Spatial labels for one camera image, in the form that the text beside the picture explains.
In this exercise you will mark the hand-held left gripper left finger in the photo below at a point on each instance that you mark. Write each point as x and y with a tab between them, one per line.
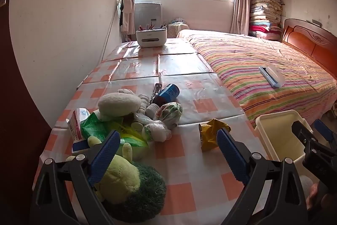
105	153

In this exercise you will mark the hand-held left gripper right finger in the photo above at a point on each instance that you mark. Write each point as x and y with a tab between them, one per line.
231	153

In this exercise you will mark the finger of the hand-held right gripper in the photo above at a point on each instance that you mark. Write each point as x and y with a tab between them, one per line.
322	128
302	132

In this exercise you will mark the cream plastic bin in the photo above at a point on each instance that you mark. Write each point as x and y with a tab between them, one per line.
279	135

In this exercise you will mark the green plastic bag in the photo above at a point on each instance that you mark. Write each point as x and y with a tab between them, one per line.
105	127

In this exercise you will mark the yellow snack wrapper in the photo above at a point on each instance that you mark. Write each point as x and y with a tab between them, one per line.
208	135

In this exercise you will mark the green plush toy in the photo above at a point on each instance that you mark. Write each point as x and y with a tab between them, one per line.
126	177

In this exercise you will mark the white milk carton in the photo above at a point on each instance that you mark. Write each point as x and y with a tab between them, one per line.
76	124

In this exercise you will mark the white plush toy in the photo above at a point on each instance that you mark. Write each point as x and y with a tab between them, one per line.
118	105

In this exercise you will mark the white tablet tube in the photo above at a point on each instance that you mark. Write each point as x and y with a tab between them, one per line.
144	103

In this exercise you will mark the clear bag with green packet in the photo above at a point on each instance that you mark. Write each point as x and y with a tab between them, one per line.
168	113

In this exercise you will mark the silver blister pack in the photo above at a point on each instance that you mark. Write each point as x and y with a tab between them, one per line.
156	89

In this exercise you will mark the brown bottle with blue label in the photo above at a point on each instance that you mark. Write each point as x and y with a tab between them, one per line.
169	92

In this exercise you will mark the person's right hand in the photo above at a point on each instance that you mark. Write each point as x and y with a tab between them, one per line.
313	194

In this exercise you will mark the cream knitted hat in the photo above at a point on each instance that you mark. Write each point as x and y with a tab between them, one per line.
127	91

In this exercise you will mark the bed with striped cover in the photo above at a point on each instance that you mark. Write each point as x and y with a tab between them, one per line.
250	56

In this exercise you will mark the wooden bed headboard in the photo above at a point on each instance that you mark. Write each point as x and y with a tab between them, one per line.
302	37

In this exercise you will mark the small grey remote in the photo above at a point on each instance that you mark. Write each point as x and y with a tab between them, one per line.
316	22

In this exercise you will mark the stack of folded quilts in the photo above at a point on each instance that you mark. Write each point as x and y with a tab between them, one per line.
266	16

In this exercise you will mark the white desk organizer box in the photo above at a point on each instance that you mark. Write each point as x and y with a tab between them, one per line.
151	37

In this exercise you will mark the floral cloth covered stool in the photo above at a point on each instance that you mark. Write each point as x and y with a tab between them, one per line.
176	28

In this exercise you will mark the white standing air conditioner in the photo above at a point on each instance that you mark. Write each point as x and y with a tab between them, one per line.
147	12

